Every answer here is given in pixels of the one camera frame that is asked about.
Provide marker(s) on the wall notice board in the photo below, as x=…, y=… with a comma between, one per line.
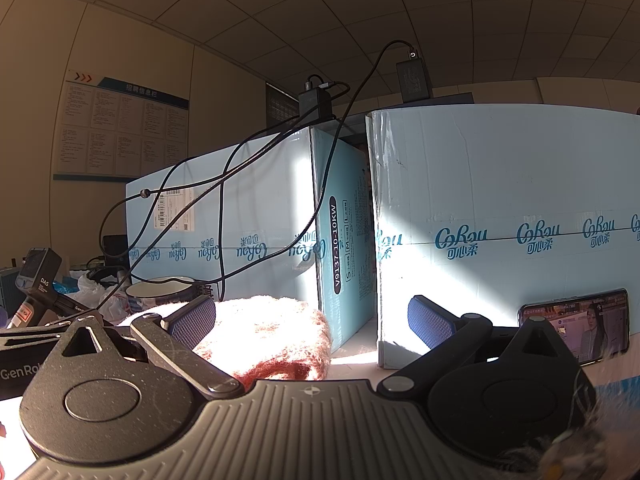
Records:
x=120, y=125

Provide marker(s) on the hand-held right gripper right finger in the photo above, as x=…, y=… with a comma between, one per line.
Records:
x=430, y=321

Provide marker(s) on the white plastic bag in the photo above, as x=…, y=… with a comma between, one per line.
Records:
x=90, y=287

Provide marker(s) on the pink fluffy garment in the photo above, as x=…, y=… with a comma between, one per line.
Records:
x=270, y=325

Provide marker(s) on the small dark blue box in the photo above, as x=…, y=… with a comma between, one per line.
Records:
x=10, y=290

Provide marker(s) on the black power adapter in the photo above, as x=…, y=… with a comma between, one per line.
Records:
x=315, y=105
x=414, y=80

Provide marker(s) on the black smartphone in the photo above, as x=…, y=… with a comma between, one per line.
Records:
x=575, y=322

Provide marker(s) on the white bowl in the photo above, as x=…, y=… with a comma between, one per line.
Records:
x=160, y=290

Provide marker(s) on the idle black gripper device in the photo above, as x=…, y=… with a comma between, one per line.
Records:
x=37, y=272

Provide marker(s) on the dark wall panel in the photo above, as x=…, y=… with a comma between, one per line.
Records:
x=280, y=105

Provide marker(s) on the grey fur sleeve cuff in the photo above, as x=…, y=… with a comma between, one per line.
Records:
x=600, y=440

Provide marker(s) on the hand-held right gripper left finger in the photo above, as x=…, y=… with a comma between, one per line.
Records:
x=192, y=321

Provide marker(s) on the large light blue cardboard box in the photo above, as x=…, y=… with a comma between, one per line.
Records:
x=500, y=185

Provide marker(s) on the light blue box with shipping label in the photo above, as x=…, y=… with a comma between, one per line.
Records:
x=250, y=200

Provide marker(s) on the small black box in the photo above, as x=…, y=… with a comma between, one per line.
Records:
x=115, y=252

